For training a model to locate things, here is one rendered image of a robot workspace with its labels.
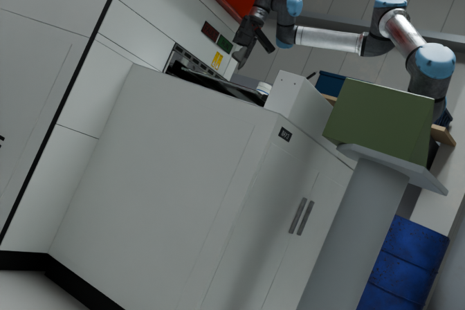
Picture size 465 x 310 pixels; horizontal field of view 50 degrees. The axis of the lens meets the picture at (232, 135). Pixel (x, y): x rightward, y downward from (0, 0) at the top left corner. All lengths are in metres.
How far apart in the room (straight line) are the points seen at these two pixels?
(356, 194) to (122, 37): 0.93
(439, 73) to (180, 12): 0.96
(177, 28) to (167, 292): 0.99
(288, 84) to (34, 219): 0.95
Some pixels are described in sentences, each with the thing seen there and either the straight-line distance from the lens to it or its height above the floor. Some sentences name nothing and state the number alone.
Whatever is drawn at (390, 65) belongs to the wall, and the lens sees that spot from 4.96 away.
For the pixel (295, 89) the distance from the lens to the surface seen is 1.55.
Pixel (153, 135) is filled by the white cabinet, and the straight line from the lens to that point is 1.69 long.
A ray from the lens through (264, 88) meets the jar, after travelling 2.47.
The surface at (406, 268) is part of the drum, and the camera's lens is 3.75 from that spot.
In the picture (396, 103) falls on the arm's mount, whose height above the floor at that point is 0.98.
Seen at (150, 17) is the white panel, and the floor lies 0.99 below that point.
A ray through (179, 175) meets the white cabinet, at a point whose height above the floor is 0.53.
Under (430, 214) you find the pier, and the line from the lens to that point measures 4.18.
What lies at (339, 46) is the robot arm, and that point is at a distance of 2.06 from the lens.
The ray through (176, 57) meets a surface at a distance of 1.99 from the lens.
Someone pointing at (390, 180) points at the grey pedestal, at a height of 0.76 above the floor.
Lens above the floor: 0.62
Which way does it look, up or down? 3 degrees up
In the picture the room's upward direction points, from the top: 23 degrees clockwise
